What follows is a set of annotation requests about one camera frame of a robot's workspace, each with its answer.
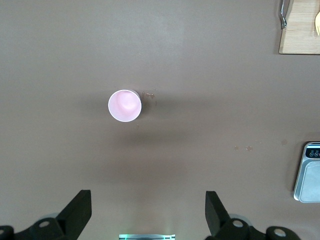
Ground wooden cutting board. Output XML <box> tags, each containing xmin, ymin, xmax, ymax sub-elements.
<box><xmin>278</xmin><ymin>0</ymin><xmax>320</xmax><ymax>55</ymax></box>

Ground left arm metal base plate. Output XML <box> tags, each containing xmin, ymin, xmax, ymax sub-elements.
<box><xmin>118</xmin><ymin>233</ymin><xmax>176</xmax><ymax>240</ymax></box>

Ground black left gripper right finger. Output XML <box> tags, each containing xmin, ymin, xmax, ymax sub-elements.
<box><xmin>204</xmin><ymin>190</ymin><xmax>301</xmax><ymax>240</ymax></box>

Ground yellow plastic fork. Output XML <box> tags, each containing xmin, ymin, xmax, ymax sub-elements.
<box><xmin>313</xmin><ymin>9</ymin><xmax>320</xmax><ymax>36</ymax></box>

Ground silver digital kitchen scale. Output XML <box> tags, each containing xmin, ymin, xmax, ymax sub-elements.
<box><xmin>292</xmin><ymin>141</ymin><xmax>320</xmax><ymax>204</ymax></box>

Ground pink plastic cup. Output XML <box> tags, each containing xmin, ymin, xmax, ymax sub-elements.
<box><xmin>107</xmin><ymin>88</ymin><xmax>143</xmax><ymax>123</ymax></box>

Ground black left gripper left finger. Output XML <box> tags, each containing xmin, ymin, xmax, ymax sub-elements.
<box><xmin>0</xmin><ymin>189</ymin><xmax>92</xmax><ymax>240</ymax></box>

